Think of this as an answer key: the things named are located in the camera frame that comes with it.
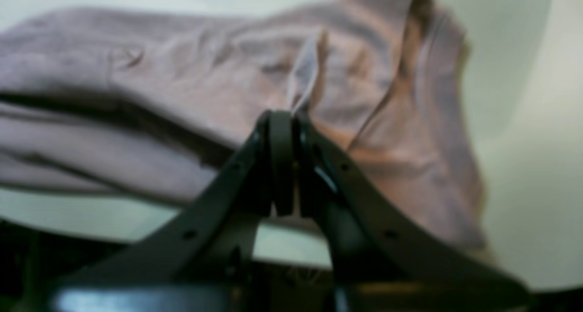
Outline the mauve t-shirt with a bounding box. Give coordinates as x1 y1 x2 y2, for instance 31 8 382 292
0 0 484 248

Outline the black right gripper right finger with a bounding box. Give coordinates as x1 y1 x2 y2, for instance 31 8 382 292
295 114 531 312

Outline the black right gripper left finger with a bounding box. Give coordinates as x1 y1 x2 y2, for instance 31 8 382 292
46 111 294 312

